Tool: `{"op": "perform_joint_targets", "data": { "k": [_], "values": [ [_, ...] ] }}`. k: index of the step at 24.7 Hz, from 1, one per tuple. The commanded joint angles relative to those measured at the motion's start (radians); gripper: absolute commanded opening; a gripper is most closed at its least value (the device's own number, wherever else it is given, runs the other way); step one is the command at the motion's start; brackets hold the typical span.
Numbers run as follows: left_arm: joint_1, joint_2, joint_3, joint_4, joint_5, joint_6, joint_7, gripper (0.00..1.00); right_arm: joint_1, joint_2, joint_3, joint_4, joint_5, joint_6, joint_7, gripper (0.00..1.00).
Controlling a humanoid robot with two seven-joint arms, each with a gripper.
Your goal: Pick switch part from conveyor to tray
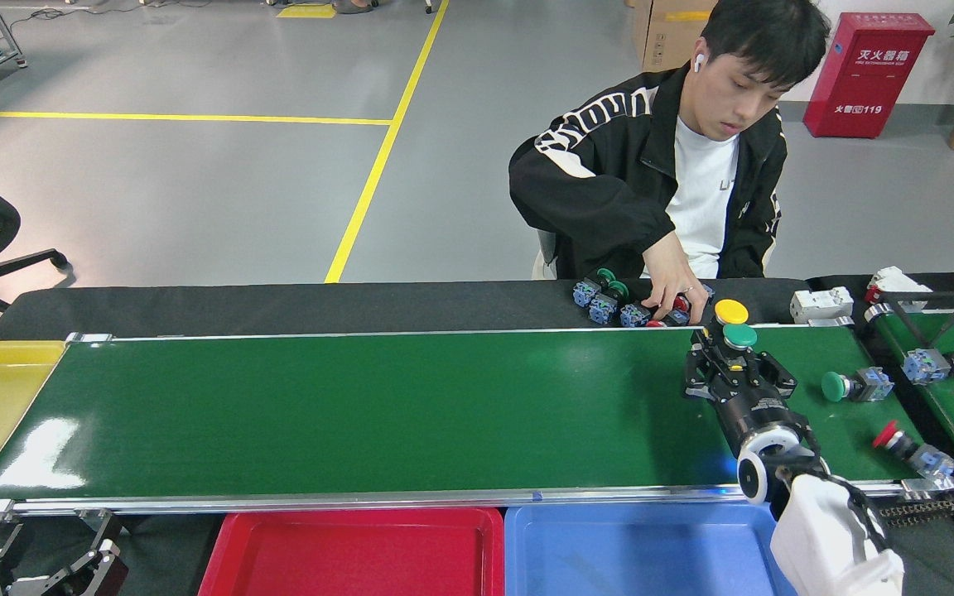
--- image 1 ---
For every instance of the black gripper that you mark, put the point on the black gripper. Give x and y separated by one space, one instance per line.
758 414

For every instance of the white circuit breaker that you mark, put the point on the white circuit breaker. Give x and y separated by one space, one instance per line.
891 281
821 306

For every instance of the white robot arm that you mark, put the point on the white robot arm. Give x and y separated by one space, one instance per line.
833 538

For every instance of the blue plastic tray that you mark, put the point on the blue plastic tray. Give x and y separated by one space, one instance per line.
634 555

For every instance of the red plastic tray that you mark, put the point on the red plastic tray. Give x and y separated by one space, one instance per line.
353 563

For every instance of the long green conveyor belt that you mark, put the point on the long green conveyor belt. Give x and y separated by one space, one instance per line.
361 414

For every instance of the person's right hand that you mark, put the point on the person's right hand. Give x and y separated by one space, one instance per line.
676 277

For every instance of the grey chair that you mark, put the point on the grey chair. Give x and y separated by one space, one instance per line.
545 257

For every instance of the person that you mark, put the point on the person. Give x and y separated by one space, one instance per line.
593 182

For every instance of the red fire extinguisher cabinet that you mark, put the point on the red fire extinguisher cabinet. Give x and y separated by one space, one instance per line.
858 91

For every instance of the cardboard box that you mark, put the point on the cardboard box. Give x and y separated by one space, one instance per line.
667 37

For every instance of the yellow floor mat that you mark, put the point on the yellow floor mat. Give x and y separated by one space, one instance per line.
305 12

